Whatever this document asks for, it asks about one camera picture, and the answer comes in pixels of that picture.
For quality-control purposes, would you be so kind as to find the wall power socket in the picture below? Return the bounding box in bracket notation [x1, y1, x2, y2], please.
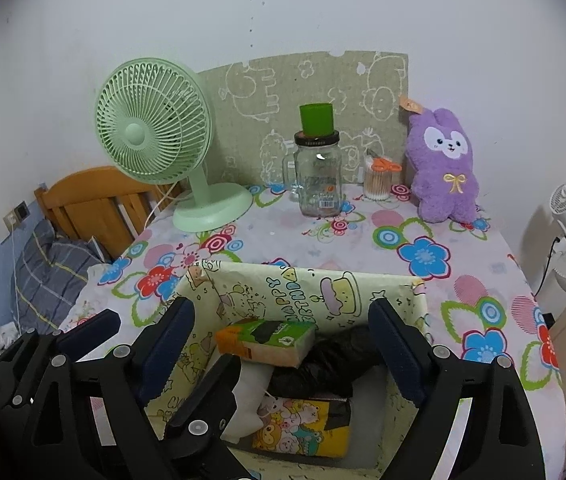
[3, 202, 30, 232]

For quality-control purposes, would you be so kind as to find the cotton swab jar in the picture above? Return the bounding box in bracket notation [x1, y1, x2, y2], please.
[363, 150, 402, 200]

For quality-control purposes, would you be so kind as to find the black plastic bag bundle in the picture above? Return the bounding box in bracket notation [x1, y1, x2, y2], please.
[268, 325, 384, 400]

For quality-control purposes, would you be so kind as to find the green cartoon cardboard panel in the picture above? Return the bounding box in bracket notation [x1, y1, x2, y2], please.
[196, 50, 410, 189]

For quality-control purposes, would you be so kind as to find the green desk fan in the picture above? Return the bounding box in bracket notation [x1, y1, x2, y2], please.
[95, 58, 252, 233]

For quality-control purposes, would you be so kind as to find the grey plaid pillow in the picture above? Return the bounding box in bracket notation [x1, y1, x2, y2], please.
[12, 219, 109, 334]

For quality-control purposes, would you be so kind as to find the white cloth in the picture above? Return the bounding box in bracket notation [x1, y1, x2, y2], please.
[221, 361, 274, 444]

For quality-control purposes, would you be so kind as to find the yellow cartoon fabric bin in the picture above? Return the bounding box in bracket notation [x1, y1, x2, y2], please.
[146, 261, 428, 479]

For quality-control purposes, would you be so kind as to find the purple plush bunny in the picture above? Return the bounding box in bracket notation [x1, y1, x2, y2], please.
[405, 108, 479, 224]

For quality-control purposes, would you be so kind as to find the orange green tissue pack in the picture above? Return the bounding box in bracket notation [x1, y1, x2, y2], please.
[214, 318, 316, 368]

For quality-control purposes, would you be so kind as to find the green plastic cup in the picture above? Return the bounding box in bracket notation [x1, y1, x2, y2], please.
[299, 103, 335, 138]

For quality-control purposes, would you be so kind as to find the wooden bed headboard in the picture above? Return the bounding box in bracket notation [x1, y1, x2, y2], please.
[34, 166, 182, 258]

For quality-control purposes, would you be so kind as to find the yellow cartoon tissue pack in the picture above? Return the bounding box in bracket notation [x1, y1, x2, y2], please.
[251, 396, 351, 458]

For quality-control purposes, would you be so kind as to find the floral tablecloth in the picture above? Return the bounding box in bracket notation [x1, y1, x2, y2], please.
[62, 185, 566, 479]

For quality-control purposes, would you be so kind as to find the glass mason jar mug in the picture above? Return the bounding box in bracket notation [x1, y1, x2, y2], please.
[282, 131, 342, 218]

